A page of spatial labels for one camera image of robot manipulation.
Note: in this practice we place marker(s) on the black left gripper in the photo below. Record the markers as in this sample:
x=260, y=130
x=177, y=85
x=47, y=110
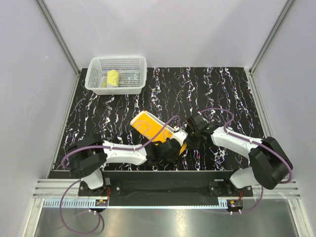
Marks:
x=171, y=159

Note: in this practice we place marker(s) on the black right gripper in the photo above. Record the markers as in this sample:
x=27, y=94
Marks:
x=191, y=144

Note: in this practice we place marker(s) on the orange and grey towel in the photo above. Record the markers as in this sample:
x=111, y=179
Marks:
x=149, y=125

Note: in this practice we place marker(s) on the yellow-green and grey towel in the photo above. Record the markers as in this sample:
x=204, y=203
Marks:
x=111, y=79

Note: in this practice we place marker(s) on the white plastic mesh basket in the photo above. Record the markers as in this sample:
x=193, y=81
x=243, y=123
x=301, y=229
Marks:
x=132, y=74

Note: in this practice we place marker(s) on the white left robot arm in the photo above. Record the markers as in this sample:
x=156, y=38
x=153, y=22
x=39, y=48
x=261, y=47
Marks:
x=85, y=158

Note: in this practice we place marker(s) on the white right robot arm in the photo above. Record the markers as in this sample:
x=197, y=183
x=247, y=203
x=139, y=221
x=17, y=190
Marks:
x=269, y=165

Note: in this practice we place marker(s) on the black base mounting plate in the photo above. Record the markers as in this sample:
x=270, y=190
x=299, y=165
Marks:
x=199, y=187

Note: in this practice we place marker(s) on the left orange connector box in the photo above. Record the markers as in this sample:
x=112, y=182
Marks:
x=102, y=203

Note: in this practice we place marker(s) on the orange connector box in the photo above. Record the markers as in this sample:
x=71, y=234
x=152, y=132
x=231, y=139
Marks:
x=102, y=203
x=235, y=204

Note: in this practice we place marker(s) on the right orange connector box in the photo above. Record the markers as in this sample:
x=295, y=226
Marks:
x=235, y=204

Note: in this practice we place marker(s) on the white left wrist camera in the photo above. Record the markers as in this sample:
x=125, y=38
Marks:
x=180, y=136

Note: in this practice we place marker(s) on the slotted cable duct rail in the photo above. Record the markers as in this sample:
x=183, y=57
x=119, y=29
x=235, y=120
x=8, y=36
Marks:
x=146, y=204

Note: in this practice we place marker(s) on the right aluminium frame post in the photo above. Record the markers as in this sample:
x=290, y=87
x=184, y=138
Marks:
x=274, y=30

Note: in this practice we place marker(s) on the aluminium frame post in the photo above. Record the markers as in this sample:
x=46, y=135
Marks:
x=53, y=26
x=274, y=30

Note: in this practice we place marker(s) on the left aluminium frame post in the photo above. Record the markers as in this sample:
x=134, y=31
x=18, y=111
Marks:
x=53, y=26

